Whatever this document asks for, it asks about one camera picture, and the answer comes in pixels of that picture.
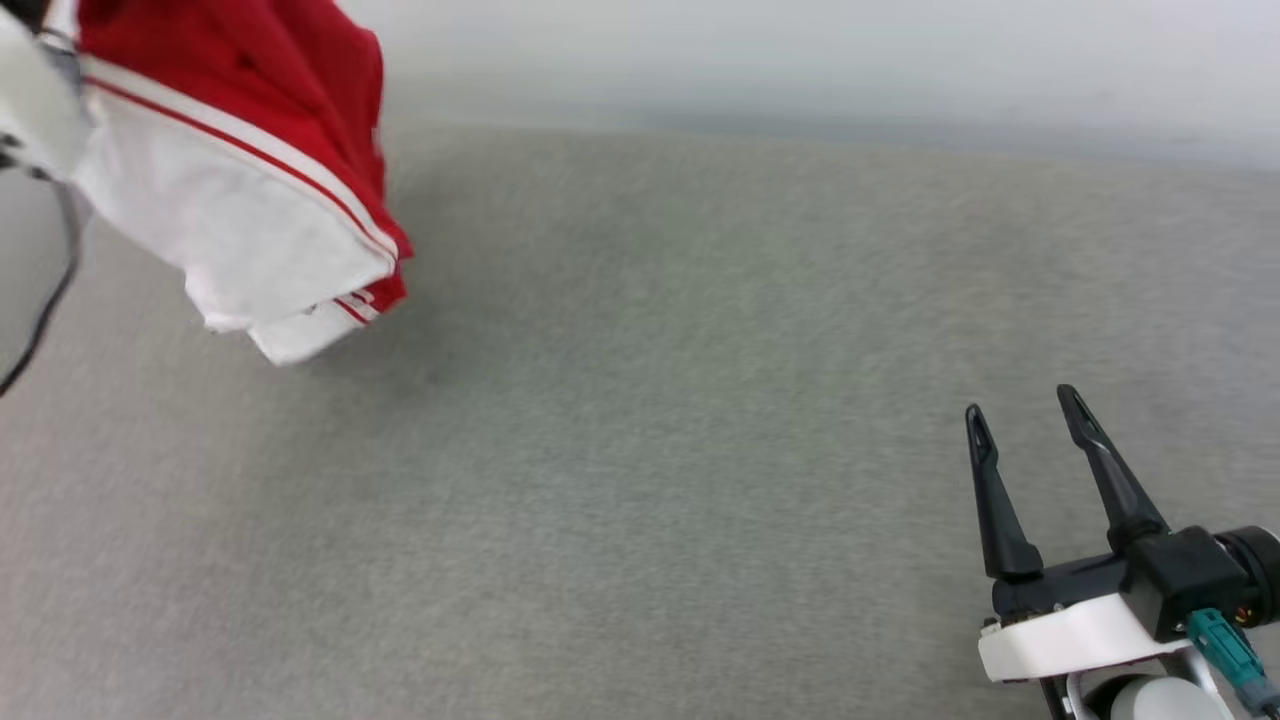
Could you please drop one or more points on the red white Bulls jersey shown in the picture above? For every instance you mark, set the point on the red white Bulls jersey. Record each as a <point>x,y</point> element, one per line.
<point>240,200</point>

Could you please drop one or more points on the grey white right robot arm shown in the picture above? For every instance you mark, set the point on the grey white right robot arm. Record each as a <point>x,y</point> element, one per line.
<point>1140,700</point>

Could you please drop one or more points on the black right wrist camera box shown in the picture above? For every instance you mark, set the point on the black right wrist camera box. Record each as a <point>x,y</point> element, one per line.
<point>1185,580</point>

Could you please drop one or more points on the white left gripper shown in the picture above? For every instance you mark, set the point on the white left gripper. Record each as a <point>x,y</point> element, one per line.
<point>40,100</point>

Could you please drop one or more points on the black cylindrical right wrist motor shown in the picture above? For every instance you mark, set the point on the black cylindrical right wrist motor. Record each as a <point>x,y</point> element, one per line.
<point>1262,570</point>

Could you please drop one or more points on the teal right camera connector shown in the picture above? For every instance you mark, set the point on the teal right camera connector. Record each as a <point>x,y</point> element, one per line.
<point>1225,645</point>

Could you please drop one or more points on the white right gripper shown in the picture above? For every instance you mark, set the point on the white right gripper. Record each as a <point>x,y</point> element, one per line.
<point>1070,635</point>

